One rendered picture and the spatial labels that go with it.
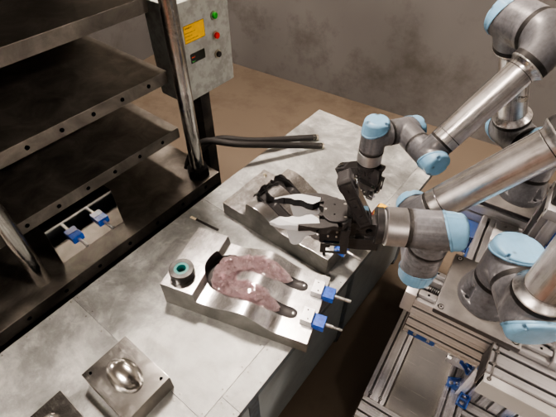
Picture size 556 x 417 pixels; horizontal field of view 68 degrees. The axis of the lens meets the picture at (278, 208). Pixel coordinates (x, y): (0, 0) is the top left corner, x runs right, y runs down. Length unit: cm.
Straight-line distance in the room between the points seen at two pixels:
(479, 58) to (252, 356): 278
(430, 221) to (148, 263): 109
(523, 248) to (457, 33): 253
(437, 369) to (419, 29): 244
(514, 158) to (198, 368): 101
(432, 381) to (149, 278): 128
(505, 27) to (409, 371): 142
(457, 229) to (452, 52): 279
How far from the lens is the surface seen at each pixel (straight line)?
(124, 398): 129
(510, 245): 112
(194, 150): 179
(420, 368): 207
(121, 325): 148
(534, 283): 98
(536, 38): 122
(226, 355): 135
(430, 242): 80
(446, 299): 124
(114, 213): 174
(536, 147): 89
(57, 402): 136
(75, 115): 149
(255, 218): 156
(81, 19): 146
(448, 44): 351
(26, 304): 168
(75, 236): 165
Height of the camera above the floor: 202
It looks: 46 degrees down
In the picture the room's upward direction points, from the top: straight up
